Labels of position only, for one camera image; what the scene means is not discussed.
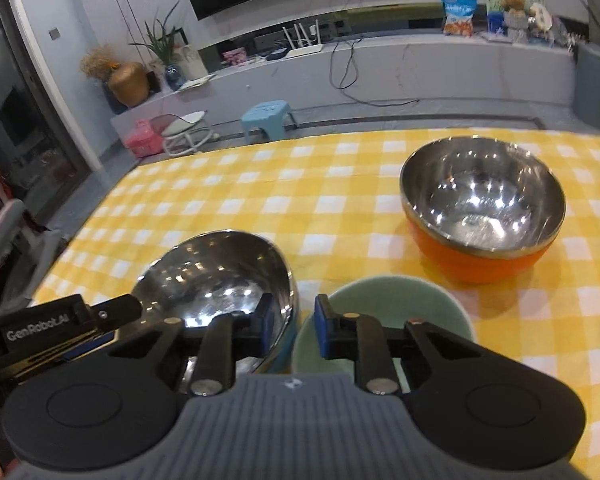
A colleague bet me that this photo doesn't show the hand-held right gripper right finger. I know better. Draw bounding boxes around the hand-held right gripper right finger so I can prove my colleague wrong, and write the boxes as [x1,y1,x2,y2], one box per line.
[314,294,485,395]

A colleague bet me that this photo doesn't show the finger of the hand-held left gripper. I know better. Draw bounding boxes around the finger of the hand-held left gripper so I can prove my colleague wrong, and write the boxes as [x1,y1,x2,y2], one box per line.
[86,294,144,334]
[62,332,121,363]

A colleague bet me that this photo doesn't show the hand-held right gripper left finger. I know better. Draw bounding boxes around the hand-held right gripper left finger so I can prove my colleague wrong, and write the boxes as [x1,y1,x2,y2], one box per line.
[107,292,277,397]

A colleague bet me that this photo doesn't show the blue steel bowl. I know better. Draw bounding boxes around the blue steel bowl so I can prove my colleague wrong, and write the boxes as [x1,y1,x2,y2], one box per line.
[130,230,300,396]

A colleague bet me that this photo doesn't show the green ceramic bowl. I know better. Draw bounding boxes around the green ceramic bowl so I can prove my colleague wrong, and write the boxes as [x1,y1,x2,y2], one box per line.
[291,275,476,394]

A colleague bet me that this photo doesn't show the orange steel bowl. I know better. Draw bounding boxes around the orange steel bowl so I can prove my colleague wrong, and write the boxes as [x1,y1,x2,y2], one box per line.
[399,136,567,285]

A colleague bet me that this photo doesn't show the grey chair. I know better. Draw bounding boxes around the grey chair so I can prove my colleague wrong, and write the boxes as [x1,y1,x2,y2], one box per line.
[0,199,63,311]

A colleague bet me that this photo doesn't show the yellow checked tablecloth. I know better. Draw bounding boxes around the yellow checked tablecloth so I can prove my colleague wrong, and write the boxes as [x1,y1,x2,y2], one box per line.
[30,127,600,480]

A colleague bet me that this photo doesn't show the pink storage box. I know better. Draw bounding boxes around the pink storage box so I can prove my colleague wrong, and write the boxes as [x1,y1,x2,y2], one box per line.
[124,119,162,159]

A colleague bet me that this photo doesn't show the white round chair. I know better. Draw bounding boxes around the white round chair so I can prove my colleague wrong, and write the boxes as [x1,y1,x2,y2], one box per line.
[159,110,219,157]

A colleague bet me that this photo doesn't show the light blue plastic stool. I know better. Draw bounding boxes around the light blue plastic stool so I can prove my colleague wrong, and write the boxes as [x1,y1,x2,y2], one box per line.
[240,100,297,144]

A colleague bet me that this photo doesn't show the gold vase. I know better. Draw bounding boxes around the gold vase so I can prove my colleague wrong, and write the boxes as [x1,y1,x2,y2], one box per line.
[109,61,151,108]

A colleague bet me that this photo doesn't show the dried yellow flowers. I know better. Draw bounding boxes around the dried yellow flowers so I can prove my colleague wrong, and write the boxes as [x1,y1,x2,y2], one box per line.
[80,45,119,81]

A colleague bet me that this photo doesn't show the marble television console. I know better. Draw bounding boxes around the marble television console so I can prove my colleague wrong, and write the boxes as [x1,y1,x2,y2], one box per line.
[110,25,578,134]

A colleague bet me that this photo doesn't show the green plant in blue vase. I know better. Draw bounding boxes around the green plant in blue vase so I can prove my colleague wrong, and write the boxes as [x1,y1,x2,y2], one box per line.
[130,2,187,92]

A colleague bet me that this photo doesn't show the white router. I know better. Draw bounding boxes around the white router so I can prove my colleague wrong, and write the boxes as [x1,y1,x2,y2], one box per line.
[280,19,326,59]

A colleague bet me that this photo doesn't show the blue snack bag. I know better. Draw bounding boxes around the blue snack bag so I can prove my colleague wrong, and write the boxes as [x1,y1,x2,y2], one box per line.
[440,0,479,37]

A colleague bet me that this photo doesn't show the grey trash bin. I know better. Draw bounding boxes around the grey trash bin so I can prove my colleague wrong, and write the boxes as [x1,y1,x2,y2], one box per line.
[573,42,600,129]

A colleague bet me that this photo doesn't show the black cable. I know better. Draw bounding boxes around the black cable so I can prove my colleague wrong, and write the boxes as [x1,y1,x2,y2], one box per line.
[328,35,421,107]

